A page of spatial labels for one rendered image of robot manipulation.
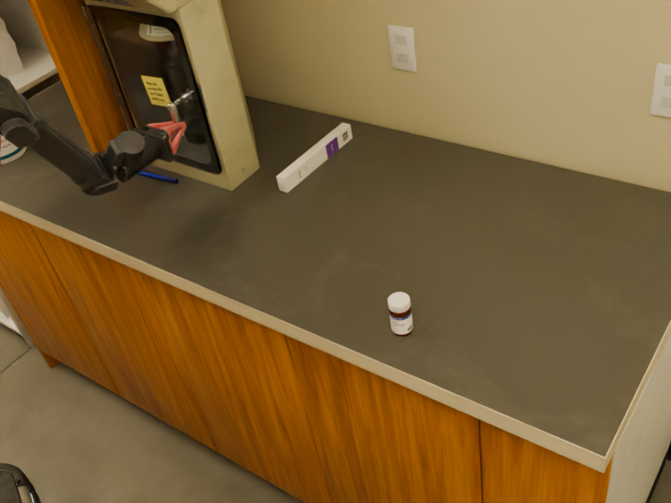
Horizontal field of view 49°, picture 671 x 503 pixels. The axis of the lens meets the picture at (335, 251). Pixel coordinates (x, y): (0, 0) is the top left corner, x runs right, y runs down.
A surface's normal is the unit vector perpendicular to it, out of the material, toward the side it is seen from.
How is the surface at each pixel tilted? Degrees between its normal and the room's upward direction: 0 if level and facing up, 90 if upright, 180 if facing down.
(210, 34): 90
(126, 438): 0
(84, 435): 0
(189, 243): 0
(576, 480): 90
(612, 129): 90
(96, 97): 90
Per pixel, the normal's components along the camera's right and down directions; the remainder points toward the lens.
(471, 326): -0.15, -0.76
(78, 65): 0.81, 0.28
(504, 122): -0.57, 0.59
